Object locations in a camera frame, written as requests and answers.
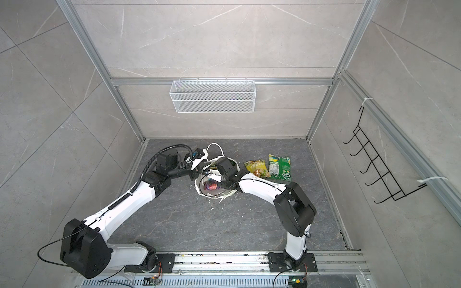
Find white floral paper bag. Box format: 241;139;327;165
194;142;237;202

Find yellow chips snack bag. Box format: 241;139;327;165
244;160;271;178

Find green Fox's candy bag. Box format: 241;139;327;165
268;154;292;182

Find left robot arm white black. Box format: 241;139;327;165
60;145;208;279

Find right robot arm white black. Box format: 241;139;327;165
215;157;316;271

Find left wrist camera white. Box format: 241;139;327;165
185;148;209;170

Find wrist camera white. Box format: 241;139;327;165
207;169;222;182
185;148;209;170

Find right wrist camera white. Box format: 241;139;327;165
207;169;222;182

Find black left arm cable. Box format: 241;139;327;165
127;143;193;193

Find white wire mesh basket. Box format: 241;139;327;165
169;80;257;114

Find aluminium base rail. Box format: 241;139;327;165
66;251;376;288

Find black wire hook rack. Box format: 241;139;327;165
343;107;427;204

